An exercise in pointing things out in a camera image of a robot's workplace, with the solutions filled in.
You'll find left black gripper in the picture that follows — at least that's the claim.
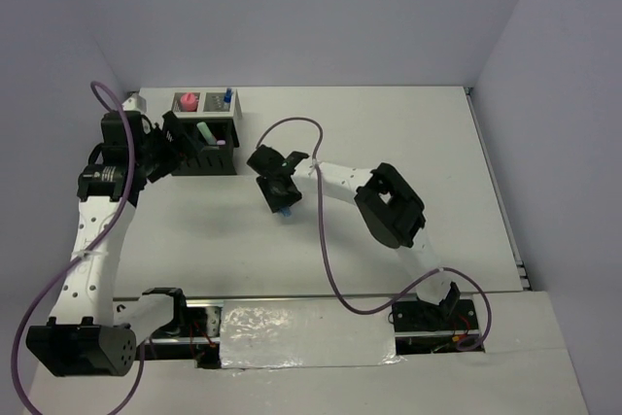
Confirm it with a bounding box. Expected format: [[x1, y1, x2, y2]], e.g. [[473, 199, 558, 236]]
[[134, 111, 205, 184]]

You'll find pink cap bottle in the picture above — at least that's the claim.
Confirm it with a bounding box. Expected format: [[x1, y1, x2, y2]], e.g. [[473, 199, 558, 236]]
[[179, 92, 199, 112]]

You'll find green highlighter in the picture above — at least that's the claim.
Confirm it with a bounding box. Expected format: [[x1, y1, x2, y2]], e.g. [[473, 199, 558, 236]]
[[196, 121, 218, 146]]

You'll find blue cap spray bottle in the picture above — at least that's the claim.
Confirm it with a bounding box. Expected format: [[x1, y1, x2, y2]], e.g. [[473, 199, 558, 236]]
[[223, 88, 232, 108]]

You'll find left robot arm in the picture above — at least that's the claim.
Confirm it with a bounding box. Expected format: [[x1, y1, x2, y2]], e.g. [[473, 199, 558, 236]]
[[25, 102, 200, 377]]

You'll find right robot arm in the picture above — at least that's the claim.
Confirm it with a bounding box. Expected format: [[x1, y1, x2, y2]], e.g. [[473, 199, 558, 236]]
[[247, 145, 460, 329]]

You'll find grey mesh organizer box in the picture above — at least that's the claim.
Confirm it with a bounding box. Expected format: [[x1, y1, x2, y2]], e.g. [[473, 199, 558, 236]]
[[171, 88, 242, 120]]

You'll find black slotted organizer box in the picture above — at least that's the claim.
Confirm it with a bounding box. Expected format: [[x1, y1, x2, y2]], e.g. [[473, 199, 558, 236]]
[[173, 118, 240, 176]]

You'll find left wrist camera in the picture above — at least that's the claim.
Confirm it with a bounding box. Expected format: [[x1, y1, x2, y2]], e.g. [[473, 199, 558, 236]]
[[122, 93, 147, 114]]

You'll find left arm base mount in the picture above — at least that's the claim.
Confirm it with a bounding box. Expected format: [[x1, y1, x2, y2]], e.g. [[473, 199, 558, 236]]
[[145, 304, 223, 369]]

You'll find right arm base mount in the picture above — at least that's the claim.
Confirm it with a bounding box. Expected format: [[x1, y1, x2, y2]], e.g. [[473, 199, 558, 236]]
[[388, 298, 480, 356]]

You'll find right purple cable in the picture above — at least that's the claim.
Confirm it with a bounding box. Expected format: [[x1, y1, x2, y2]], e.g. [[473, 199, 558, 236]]
[[255, 117, 493, 352]]

